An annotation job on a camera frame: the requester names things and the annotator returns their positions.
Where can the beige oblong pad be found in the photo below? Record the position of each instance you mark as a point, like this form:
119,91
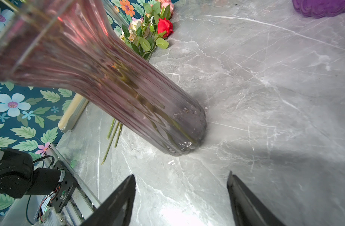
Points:
73,113

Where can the dark pink ribbed glass vase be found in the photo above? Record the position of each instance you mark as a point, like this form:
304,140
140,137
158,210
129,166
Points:
71,45

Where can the purple blue ribbed glass vase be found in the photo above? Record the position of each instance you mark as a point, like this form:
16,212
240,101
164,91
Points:
319,8

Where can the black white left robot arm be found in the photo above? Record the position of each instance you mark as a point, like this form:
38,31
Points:
18,177

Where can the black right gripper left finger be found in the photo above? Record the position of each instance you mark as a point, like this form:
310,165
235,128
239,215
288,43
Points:
117,209

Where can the bunch of artificial flowers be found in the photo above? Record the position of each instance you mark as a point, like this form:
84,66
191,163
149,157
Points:
141,25

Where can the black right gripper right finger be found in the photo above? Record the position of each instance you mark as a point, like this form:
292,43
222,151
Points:
247,209

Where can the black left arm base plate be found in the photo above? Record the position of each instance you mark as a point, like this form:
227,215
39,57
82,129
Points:
65,188

